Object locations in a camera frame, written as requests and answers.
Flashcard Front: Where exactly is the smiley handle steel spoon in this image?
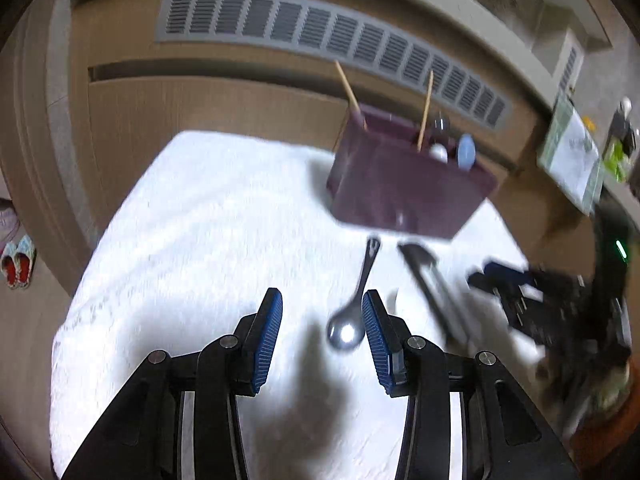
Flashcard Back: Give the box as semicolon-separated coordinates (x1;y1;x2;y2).
326;236;381;352

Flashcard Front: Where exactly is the gloved right hand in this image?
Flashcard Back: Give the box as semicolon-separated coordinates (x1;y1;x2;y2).
534;350;634;442

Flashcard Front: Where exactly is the white textured towel mat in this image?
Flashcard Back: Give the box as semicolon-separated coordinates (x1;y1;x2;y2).
49;129;547;480

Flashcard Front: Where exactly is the white plastic spoon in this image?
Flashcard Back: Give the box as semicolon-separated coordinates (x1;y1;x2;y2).
428;143;448;164

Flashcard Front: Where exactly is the green checked dish towel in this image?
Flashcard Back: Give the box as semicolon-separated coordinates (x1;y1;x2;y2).
537;91;604;216

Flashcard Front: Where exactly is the purple plastic utensil holder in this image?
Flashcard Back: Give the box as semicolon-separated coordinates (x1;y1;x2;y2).
326;105;497;240

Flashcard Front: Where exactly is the patterned slipper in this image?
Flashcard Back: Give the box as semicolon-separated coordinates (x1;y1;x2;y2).
1;234;37;289

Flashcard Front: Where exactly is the grey ventilation grille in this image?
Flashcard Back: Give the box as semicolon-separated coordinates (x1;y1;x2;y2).
154;0;512;131

